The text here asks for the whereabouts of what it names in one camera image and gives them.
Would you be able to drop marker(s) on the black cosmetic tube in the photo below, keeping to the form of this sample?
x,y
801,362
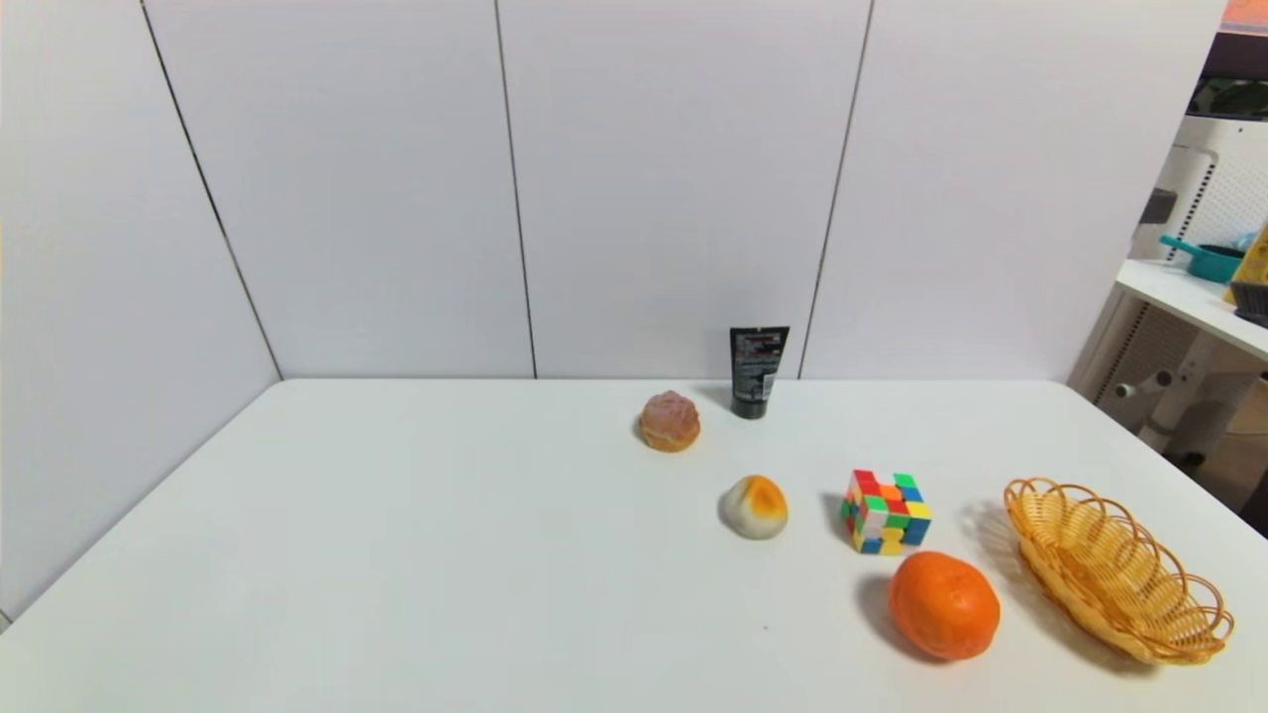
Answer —
x,y
759,368

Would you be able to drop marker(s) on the yellow woven basket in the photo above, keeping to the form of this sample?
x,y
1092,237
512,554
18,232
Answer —
x,y
1109,574

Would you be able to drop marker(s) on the pink topped cream puff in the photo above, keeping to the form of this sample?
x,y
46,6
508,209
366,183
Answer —
x,y
670,424

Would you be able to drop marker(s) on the white bun with orange top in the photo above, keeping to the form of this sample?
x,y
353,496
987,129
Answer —
x,y
754,509

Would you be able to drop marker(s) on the colourful puzzle cube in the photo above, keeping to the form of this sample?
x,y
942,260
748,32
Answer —
x,y
885,512

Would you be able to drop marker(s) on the orange fruit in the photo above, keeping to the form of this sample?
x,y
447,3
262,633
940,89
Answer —
x,y
944,606

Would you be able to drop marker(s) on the white side desk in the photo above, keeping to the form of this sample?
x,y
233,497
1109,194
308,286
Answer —
x,y
1184,297

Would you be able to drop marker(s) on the teal saucepan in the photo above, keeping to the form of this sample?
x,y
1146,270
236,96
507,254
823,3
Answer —
x,y
1215,263

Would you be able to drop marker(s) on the white pegboard panel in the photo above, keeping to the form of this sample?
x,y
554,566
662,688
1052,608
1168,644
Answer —
x,y
1226,178

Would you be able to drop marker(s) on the dark storage box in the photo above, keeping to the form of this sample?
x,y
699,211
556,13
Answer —
x,y
1252,301

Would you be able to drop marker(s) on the yellow bag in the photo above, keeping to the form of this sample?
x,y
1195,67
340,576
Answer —
x,y
1254,262

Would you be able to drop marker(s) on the dark shelf unit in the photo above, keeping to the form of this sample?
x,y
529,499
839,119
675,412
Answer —
x,y
1238,69

